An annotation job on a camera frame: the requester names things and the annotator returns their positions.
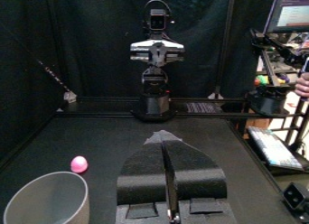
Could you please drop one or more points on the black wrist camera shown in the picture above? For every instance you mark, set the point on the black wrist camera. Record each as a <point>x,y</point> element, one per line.
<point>157,20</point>

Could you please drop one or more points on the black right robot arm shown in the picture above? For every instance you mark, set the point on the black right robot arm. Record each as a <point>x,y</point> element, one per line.
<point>156,95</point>

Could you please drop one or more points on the striped purple mat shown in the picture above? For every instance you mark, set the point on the striped purple mat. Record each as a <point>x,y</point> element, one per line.
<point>203,107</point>

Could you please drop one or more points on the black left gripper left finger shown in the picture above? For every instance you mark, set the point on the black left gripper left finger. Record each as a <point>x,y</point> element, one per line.
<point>141,173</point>

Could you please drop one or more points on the black vertical frame post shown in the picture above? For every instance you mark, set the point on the black vertical frame post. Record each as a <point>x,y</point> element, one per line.
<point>225,44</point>

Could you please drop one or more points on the black horizontal frame rail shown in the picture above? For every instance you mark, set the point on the black horizontal frame rail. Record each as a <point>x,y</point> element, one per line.
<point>101,114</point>

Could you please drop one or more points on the green yellow toy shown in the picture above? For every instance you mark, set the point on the green yellow toy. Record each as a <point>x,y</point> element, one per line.
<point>261,80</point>

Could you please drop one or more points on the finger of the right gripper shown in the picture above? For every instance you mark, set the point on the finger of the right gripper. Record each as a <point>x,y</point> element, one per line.
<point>161,54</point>
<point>154,54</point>

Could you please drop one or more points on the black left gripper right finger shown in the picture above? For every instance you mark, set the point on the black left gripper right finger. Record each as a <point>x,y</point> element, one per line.
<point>197,173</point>

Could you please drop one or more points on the white corner bracket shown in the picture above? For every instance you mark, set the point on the white corner bracket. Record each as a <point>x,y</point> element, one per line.
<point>70,96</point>
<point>216,95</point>

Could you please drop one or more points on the white computer keyboard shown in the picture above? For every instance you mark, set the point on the white computer keyboard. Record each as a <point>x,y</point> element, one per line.
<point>273,147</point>

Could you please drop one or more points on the black box with holes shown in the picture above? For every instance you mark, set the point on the black box with holes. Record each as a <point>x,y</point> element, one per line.
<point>296,199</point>

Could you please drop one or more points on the pink toy ice cream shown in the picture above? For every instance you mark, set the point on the pink toy ice cream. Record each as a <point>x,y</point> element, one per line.
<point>79,164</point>

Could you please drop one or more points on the person's hand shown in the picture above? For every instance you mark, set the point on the person's hand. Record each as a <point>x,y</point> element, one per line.
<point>303,86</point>

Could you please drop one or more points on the diagonal frame strut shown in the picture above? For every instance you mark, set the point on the diagonal frame strut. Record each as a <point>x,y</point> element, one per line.
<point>53,73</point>

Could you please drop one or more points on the grey round cup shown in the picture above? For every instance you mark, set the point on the grey round cup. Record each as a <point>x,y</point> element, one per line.
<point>49,200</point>

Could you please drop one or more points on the computer monitor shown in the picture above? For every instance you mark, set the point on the computer monitor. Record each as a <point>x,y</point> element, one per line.
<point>289,12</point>

